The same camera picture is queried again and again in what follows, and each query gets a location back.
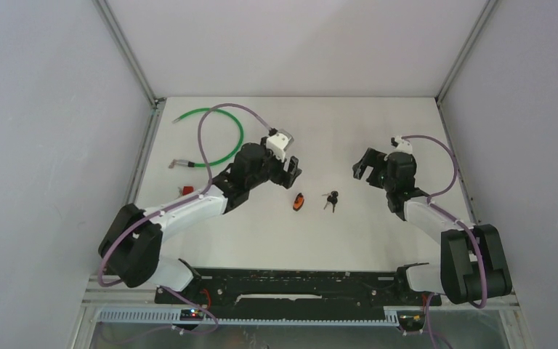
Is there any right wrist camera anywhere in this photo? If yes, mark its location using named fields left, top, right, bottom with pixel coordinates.
left=391, top=136, right=413, bottom=155

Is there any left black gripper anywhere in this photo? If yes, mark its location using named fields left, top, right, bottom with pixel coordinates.
left=246, top=137, right=300, bottom=190

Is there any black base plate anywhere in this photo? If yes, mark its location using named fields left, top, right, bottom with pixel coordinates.
left=182, top=268, right=428, bottom=320

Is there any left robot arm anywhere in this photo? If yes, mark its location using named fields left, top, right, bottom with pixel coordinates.
left=98, top=131, right=302, bottom=303

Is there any black key bunch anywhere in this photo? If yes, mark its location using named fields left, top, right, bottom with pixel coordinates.
left=323, top=190, right=339, bottom=213

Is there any green cable lock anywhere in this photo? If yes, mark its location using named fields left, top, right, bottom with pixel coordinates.
left=168, top=110, right=245, bottom=169

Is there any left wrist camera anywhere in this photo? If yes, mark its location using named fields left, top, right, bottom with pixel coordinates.
left=265, top=129, right=294, bottom=162

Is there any red cable lock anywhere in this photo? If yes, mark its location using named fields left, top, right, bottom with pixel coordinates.
left=180, top=185, right=194, bottom=196

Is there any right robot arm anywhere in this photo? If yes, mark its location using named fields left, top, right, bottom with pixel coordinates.
left=352, top=148, right=513, bottom=305

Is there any grey cable duct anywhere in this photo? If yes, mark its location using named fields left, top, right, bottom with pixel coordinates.
left=97, top=308, right=399, bottom=327

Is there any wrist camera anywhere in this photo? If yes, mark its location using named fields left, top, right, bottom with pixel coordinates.
left=391, top=136, right=413, bottom=155
left=265, top=129, right=294, bottom=162

